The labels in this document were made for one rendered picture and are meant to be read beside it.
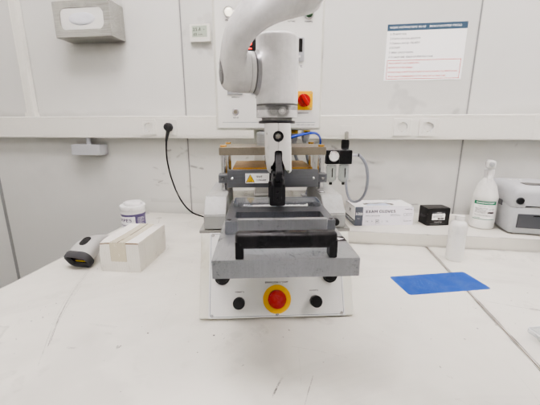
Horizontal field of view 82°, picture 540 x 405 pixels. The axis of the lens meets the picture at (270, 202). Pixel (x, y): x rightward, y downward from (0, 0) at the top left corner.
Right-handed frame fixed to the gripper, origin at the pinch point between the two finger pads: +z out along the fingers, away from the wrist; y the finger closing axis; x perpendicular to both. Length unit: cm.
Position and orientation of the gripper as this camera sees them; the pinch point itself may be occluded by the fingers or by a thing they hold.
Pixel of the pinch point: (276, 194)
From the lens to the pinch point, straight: 67.7
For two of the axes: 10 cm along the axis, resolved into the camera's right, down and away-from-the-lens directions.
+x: -10.0, 0.1, -0.5
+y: -0.5, -2.4, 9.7
